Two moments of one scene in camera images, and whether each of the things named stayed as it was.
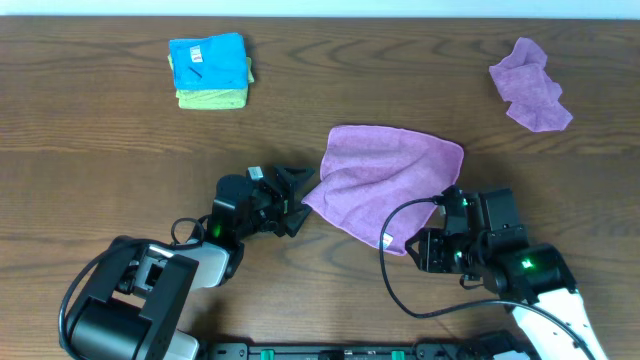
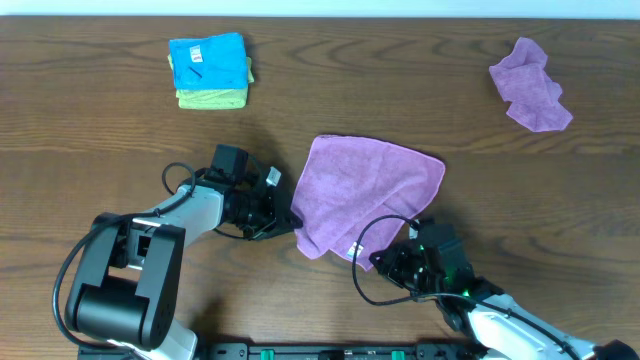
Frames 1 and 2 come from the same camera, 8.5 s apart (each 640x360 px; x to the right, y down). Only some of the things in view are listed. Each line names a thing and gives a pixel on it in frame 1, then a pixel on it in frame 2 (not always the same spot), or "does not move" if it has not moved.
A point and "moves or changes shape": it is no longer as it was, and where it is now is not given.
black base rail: [496, 349] does not move
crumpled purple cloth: [521, 80] does not move
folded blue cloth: [217, 62] does not move
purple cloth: [369, 173] moves or changes shape
